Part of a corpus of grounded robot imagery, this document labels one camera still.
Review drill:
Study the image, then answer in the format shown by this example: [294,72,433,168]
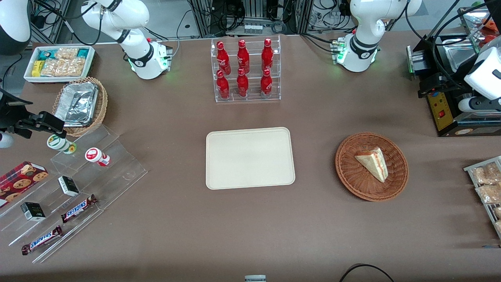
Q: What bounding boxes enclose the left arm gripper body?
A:
[465,49,501,99]

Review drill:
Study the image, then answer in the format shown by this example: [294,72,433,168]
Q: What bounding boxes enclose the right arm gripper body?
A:
[0,89,33,139]

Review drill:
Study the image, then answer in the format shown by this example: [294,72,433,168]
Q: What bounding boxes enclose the triangle sandwich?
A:
[355,147,389,183]

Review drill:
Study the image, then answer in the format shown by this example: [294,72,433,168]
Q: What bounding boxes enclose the oval wicker basket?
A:
[52,76,108,137]

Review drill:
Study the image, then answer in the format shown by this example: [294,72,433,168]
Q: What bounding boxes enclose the round brown wicker basket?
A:
[335,132,409,202]

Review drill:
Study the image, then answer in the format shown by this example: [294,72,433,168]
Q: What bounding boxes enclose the tray of packaged snacks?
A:
[463,156,501,240]

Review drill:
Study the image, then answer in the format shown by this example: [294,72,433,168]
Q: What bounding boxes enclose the beige plastic tray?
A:
[206,127,296,190]

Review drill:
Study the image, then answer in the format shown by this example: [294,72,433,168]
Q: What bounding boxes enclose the green lidded yogurt cup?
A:
[47,134,77,155]

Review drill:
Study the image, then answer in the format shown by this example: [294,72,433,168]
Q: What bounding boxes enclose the steel food pan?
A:
[444,38,480,73]

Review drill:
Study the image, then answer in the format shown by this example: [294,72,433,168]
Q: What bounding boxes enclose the black hot food display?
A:
[406,6,501,137]

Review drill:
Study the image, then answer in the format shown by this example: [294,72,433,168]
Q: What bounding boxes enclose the aluminium foil trays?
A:
[54,81,99,127]

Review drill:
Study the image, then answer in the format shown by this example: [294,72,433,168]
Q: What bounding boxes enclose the white snack bin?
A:
[23,45,96,84]

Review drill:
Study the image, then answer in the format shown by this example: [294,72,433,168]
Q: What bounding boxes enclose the red lidded yogurt cup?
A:
[85,147,111,167]

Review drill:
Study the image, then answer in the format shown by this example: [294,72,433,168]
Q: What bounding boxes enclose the orange sausage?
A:
[483,17,501,33]

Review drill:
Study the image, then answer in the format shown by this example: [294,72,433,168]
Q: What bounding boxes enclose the red cookie box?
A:
[0,161,50,208]

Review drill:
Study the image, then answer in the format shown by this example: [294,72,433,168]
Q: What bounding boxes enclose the clear bag of crackers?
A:
[41,47,87,77]

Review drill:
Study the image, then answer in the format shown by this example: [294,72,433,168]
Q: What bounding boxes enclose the small black box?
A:
[20,202,47,222]
[58,176,80,197]

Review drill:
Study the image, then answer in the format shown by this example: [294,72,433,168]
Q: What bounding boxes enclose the clear acrylic step stand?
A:
[0,125,148,264]

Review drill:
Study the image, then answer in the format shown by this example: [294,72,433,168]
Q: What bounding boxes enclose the Snickers chocolate bar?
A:
[21,226,63,256]
[60,194,99,224]

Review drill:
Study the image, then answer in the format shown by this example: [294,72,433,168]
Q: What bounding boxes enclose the clear bag of pastry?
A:
[475,184,501,204]
[471,162,501,185]

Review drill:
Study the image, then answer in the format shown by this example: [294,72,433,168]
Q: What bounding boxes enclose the red cola bottle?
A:
[261,38,274,71]
[237,39,250,74]
[216,70,231,99]
[236,68,249,98]
[260,69,273,97]
[216,41,231,76]

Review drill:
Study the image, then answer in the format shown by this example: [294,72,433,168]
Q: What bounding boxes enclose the clear acrylic bottle rack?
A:
[211,35,281,103]

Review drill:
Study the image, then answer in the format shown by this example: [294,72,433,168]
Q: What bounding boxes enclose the aluminium profile frame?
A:
[187,0,314,38]

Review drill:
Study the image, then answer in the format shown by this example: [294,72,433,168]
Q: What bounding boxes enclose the black cable loop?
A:
[339,263,396,282]

